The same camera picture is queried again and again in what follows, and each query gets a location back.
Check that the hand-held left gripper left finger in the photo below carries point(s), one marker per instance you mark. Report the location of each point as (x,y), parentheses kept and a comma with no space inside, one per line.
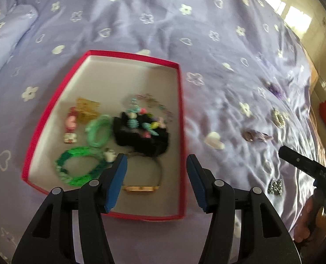
(116,184)

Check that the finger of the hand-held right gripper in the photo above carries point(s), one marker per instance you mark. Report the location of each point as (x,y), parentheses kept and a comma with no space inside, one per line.
(297,161)

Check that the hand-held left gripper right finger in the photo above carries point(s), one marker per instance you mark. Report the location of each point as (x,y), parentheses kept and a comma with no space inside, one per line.
(197,181)

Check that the gold wrist watch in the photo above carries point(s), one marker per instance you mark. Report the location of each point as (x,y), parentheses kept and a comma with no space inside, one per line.
(139,188)

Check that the black scrunchie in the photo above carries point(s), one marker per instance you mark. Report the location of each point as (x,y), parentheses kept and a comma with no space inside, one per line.
(135,143)

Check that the pink charm hair clip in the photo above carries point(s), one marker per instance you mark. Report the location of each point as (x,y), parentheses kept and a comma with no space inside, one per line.
(70,122)

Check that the yellow hair clip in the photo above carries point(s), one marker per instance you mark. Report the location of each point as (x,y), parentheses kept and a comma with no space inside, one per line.
(87,110)

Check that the red cardboard box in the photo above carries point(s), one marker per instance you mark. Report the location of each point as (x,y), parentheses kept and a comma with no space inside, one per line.
(152,88)

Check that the person's right hand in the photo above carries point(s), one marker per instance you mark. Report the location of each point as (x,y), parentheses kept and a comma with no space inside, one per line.
(303,222)

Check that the silver sequin bow clip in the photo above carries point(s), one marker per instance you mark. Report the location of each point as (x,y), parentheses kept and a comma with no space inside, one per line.
(275,187)

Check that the white pearl scrunchie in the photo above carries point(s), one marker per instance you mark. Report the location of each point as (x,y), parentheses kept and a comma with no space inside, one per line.
(275,115)

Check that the purple flower print bedsheet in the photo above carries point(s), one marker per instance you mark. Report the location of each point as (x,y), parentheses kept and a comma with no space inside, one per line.
(179,19)

